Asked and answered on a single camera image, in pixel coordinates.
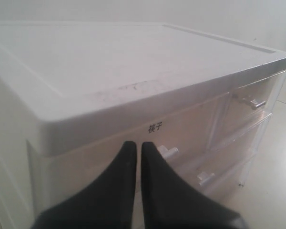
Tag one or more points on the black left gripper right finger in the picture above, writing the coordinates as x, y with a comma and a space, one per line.
170, 203

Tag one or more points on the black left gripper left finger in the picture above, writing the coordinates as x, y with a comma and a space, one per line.
106, 203

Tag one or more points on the bottom wide clear drawer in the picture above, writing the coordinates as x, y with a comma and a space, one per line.
228, 186

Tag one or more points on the wide clear drawer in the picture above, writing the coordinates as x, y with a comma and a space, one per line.
244, 138
228, 186

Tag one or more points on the middle wide clear drawer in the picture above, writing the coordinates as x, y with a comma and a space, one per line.
244, 138

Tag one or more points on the white plastic drawer cabinet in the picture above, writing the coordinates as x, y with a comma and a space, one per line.
64, 85

